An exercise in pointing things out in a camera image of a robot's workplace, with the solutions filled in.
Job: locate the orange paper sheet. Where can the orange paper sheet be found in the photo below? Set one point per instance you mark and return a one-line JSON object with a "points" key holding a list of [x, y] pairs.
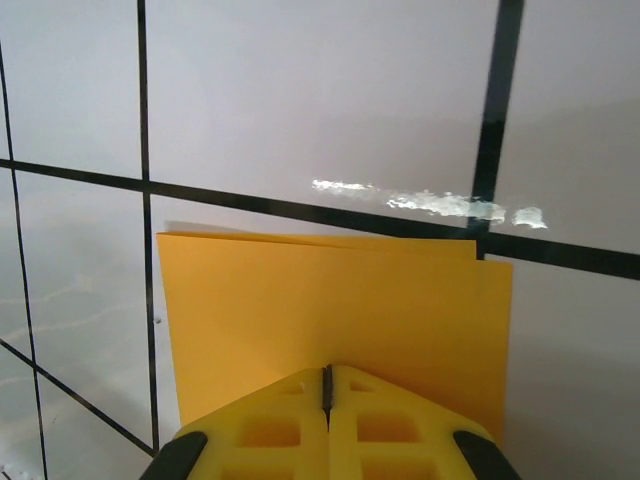
{"points": [[325, 300]]}

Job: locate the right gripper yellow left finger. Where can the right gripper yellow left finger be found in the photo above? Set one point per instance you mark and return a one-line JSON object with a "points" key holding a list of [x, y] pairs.
{"points": [[250, 440]]}

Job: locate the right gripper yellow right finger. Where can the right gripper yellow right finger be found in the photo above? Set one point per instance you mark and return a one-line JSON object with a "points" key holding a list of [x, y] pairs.
{"points": [[410, 440]]}

